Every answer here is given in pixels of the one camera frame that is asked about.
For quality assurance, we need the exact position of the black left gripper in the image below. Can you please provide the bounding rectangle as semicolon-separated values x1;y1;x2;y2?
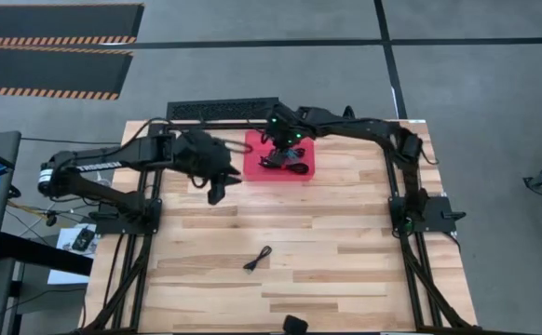
173;129;243;206

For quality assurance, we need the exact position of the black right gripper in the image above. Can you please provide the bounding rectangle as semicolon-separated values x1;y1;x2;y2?
264;104;317;167

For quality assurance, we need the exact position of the black cable with red tie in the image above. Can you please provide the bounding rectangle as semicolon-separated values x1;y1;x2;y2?
259;155;310;176

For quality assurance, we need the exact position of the small black USB-C cable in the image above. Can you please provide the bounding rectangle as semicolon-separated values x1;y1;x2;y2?
243;245;273;273

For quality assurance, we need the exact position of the translucent red plastic bin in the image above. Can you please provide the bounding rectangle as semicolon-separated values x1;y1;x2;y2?
242;128;317;182

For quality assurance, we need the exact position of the black floor vent grille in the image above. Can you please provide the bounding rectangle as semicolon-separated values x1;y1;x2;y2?
166;96;281;121

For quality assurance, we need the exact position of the small black handheld device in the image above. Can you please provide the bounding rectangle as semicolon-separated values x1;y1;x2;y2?
71;226;96;253

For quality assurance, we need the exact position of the black rounded object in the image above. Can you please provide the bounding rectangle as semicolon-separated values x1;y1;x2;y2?
282;315;309;335

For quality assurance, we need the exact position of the white paper sheet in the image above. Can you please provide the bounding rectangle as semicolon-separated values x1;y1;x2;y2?
47;222;98;286

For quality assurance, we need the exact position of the black side desk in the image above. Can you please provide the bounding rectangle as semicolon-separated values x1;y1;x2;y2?
0;232;94;276

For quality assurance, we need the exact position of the black hazard-striped floor mat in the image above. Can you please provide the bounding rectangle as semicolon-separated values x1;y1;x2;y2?
0;46;135;101
0;3;145;47

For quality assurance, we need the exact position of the black aluminium table frame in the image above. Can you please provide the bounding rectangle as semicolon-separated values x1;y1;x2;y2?
82;119;481;334

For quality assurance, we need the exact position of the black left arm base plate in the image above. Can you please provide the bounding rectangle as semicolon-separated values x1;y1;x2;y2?
94;197;163;235

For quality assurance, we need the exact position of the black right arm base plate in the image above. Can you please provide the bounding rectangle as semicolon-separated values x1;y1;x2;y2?
388;194;458;234

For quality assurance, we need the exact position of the yellow floor cable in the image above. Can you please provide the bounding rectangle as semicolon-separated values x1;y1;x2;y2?
7;199;54;221

